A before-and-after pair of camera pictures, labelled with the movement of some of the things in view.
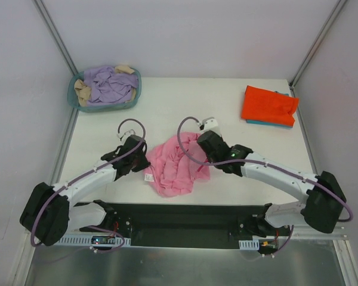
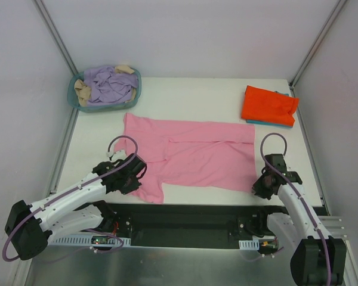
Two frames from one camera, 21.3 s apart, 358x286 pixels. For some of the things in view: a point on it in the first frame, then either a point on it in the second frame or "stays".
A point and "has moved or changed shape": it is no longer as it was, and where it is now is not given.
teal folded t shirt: x=268 y=123 stays
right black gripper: x=205 y=142 -> x=261 y=189
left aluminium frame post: x=57 y=37 stays
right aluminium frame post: x=336 y=9 stays
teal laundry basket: x=74 y=100 stays
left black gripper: x=140 y=161 -> x=131 y=181
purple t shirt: x=107 y=86 stays
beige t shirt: x=82 y=89 stays
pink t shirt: x=170 y=171 has moved or changed shape
